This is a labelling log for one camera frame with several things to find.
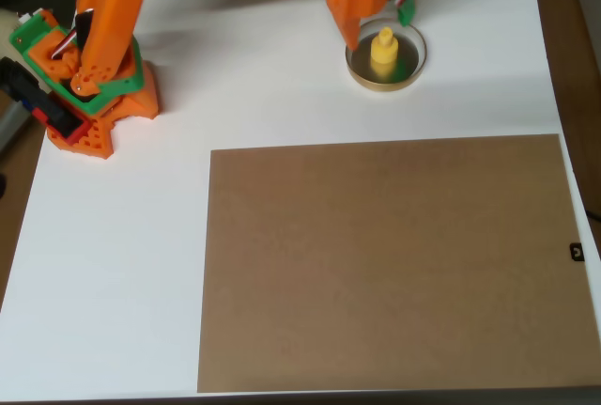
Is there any round shallow metal dish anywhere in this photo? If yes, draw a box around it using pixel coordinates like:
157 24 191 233
345 17 428 93

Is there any brown rectangular board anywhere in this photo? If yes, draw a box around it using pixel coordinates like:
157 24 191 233
196 133 589 394

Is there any small yellow plastic piece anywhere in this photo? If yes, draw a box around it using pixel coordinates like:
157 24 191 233
369 26 400 83

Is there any white red arm cable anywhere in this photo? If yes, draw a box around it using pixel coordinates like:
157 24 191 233
50 10 96 59

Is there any black red table clamp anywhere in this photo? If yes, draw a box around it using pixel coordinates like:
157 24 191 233
0 56 93 144

